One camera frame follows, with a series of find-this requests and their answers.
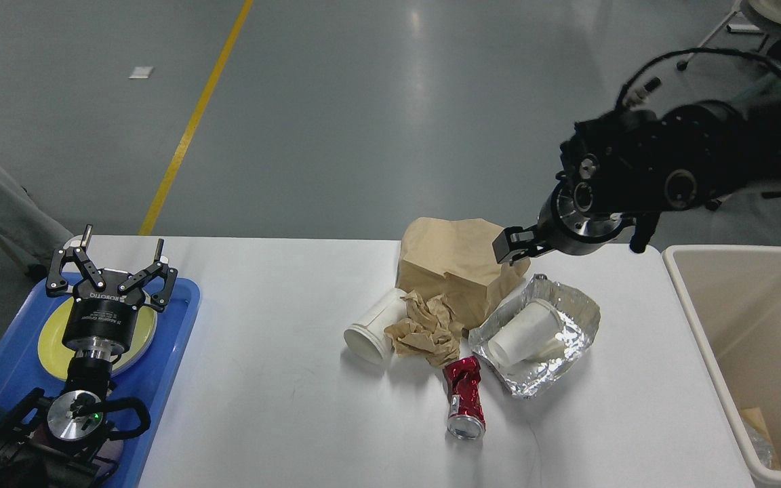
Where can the pale green plate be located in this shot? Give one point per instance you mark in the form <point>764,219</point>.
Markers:
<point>129,362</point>

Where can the crumpled brown paper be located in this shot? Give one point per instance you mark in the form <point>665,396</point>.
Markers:
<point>429,330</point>

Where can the aluminium foil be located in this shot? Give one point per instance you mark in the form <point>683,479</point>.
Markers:
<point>763,448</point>

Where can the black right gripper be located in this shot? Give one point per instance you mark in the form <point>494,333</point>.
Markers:
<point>560,228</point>

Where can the aluminium foil tray sheet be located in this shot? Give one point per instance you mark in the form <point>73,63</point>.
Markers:
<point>580,317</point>

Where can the blue plastic tray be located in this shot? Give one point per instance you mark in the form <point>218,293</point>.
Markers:
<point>150,378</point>

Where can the large brown paper bag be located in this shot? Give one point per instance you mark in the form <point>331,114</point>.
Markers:
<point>455,259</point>

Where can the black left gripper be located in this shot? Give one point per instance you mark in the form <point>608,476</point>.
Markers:
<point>106,312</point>

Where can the beige plastic bin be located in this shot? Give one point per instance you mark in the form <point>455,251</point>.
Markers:
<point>731,296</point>

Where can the white office chair with jacket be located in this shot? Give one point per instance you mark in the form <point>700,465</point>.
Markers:
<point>756,20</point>

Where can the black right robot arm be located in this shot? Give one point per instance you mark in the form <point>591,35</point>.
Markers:
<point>627,167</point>

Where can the crushed red soda can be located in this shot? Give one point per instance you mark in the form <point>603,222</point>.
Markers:
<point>465,417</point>

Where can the standing person grey trousers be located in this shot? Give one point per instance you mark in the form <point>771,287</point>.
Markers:
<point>4,203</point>

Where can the pink mug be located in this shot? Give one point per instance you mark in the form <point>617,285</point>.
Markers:
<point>110,450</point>

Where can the white paper cup lying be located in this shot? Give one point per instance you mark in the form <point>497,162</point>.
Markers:
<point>366,337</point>

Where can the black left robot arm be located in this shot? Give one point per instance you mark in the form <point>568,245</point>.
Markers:
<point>83,412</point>

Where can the white paper cup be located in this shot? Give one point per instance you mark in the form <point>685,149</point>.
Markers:
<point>531,334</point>
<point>366,337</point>

